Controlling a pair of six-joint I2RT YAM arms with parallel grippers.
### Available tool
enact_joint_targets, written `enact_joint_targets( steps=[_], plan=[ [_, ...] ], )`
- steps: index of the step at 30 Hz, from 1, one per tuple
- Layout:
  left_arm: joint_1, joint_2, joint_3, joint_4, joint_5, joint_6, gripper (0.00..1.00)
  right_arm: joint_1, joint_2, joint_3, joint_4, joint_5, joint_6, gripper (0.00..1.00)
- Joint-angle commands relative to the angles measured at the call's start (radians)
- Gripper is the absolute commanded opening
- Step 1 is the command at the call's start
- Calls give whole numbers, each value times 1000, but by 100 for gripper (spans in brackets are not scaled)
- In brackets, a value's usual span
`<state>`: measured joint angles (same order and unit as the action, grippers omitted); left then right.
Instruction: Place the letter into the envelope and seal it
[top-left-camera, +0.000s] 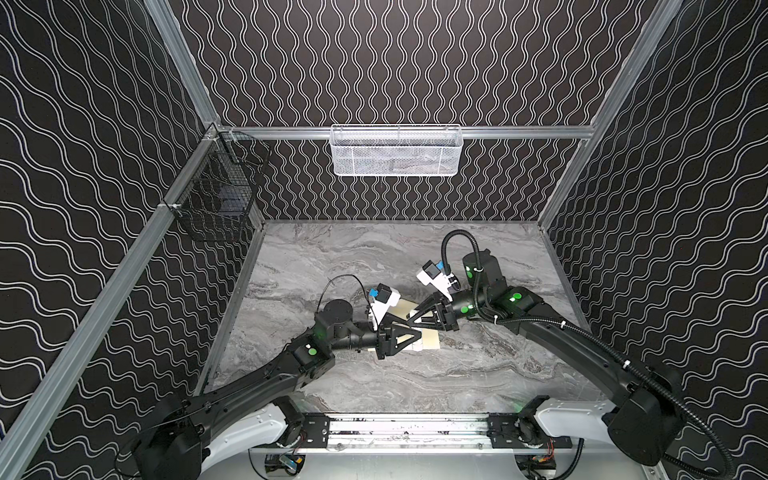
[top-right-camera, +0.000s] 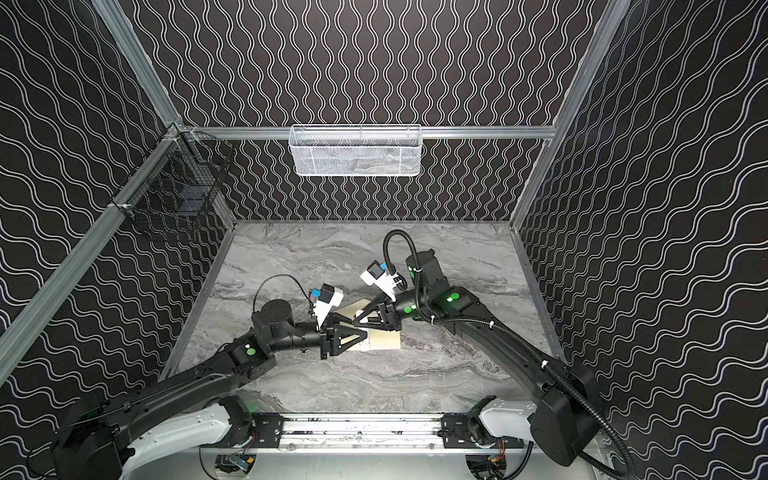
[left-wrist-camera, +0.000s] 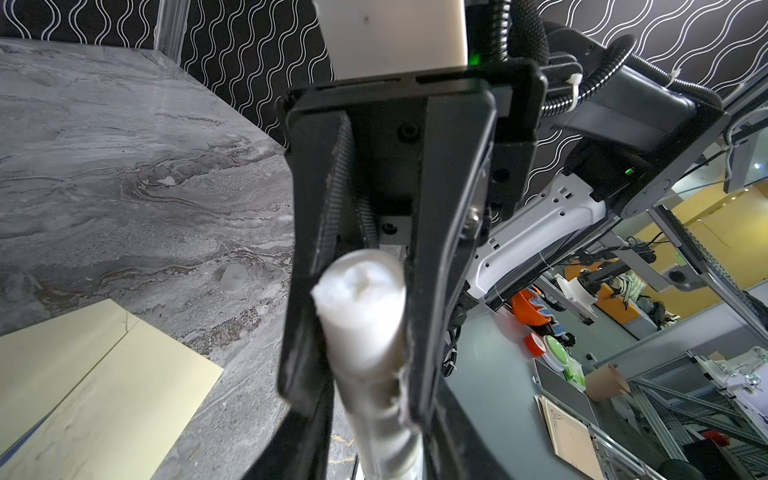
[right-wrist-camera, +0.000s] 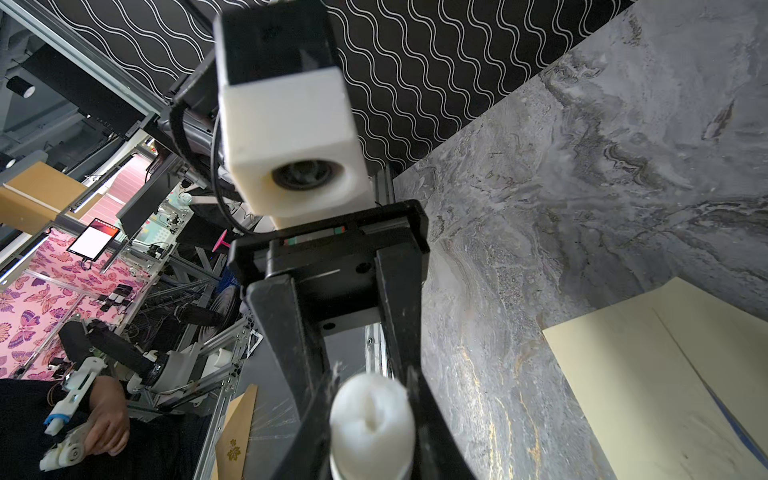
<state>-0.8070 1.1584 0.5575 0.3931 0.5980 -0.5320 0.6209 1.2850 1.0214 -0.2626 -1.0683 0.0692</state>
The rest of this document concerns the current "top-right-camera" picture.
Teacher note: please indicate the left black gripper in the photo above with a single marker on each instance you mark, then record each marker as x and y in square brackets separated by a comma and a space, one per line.
[325, 342]

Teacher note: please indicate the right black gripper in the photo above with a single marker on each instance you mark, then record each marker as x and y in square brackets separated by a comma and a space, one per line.
[394, 307]

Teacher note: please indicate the cream yellow envelope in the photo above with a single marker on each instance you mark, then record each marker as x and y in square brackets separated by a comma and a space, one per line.
[377, 339]

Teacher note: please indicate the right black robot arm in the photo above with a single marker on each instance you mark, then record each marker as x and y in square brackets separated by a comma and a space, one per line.
[568, 410]

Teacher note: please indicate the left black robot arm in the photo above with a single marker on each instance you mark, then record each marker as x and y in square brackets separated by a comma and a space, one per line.
[98, 435]

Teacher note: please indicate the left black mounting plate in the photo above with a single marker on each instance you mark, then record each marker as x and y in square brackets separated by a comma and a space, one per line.
[263, 430]

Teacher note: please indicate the black mounting plate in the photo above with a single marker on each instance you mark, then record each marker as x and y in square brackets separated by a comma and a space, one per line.
[263, 430]
[465, 430]

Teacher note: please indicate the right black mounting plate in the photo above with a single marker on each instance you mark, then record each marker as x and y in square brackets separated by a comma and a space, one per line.
[465, 430]

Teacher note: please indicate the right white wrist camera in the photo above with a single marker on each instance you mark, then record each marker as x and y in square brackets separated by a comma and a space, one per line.
[390, 284]

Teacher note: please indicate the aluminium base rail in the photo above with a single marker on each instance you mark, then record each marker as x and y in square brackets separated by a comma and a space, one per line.
[329, 433]

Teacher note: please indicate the white wire mesh basket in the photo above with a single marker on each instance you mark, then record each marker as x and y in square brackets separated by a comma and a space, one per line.
[355, 150]

